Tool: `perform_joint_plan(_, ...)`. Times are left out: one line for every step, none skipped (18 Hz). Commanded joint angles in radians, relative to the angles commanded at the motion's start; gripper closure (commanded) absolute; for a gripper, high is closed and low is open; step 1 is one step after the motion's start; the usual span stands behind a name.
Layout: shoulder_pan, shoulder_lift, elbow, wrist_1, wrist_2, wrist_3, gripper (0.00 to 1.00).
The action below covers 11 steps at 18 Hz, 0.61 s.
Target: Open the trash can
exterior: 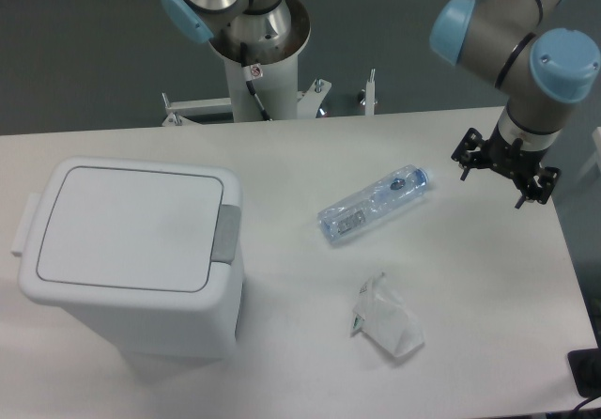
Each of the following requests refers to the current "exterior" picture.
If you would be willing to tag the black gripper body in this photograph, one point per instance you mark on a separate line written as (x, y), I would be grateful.
(512, 160)

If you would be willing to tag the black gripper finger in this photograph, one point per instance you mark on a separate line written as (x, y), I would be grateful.
(469, 153)
(538, 187)

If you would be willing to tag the grey trash can push button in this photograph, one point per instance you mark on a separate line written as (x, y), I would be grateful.
(226, 236)

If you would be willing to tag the white plastic trash can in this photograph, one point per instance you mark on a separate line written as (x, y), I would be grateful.
(200, 324)

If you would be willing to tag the white trash can lid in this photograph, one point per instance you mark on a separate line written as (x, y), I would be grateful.
(137, 229)

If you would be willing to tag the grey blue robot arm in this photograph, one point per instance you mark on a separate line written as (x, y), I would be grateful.
(543, 76)

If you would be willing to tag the white furniture piece right edge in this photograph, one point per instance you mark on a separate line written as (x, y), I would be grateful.
(590, 170)

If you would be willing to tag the clear plastic water bottle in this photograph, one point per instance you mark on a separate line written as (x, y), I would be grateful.
(354, 213)

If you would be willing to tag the crumpled white plastic bag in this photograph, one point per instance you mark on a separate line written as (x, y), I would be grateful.
(381, 314)

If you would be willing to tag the black device at table edge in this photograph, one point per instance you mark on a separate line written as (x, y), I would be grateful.
(585, 368)

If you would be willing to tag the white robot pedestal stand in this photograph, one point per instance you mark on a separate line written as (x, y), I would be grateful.
(260, 57)

